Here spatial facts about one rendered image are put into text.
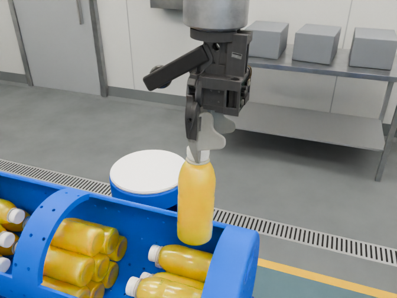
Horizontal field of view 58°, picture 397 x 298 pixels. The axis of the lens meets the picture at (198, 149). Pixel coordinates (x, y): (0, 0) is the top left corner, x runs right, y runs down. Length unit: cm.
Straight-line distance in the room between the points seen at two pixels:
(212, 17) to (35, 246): 58
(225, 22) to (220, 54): 6
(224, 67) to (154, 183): 75
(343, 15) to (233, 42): 328
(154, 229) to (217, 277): 33
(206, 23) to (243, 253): 42
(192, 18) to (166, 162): 89
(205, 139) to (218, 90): 9
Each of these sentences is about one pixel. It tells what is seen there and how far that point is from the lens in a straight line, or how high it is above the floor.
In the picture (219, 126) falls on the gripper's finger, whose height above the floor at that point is 147.
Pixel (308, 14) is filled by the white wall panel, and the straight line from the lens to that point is 378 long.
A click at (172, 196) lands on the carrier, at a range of 122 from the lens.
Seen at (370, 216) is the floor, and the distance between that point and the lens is 296.
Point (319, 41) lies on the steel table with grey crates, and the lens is 304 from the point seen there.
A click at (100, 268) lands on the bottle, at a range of 94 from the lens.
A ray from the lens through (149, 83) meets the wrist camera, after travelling 57.
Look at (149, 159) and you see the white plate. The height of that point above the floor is 104.
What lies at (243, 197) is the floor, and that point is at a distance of 288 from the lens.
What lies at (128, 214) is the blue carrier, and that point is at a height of 112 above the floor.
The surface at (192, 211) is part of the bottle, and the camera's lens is 63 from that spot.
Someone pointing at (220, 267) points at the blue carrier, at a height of 122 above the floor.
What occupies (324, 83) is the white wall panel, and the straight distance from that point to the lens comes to 392.
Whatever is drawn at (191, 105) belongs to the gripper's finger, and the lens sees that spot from 53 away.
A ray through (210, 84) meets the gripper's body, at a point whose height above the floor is 156.
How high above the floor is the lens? 174
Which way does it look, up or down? 30 degrees down
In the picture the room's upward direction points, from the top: straight up
